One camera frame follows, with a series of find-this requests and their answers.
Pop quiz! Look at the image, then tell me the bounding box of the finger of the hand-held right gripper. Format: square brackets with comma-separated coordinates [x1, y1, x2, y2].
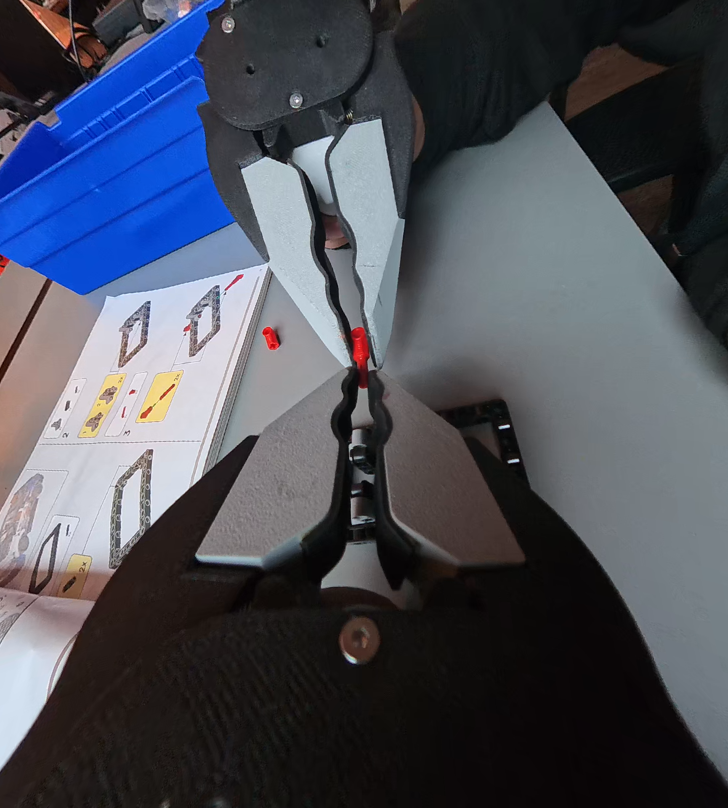
[239, 157, 352, 369]
[325, 115, 408, 371]

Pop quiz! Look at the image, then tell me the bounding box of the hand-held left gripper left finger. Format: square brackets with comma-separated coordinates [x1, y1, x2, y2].
[195, 369, 359, 580]

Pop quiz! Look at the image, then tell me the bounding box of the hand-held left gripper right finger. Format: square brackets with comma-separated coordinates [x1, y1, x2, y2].
[364, 369, 528, 593]

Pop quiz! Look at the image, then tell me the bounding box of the black lego frame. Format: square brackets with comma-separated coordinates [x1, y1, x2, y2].
[346, 399, 532, 545]

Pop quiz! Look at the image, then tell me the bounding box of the long red lego pin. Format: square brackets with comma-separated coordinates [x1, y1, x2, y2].
[350, 327, 371, 387]

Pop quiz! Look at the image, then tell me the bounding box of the person's right forearm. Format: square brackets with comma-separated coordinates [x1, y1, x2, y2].
[393, 0, 598, 181]

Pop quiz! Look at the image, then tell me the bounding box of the lego instruction booklet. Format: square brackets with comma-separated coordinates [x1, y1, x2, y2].
[0, 265, 273, 749]

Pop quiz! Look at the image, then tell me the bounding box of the person's right hand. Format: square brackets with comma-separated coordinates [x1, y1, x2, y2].
[321, 101, 433, 250]

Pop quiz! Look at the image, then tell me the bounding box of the blue plastic bin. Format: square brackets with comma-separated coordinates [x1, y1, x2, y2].
[0, 0, 239, 296]

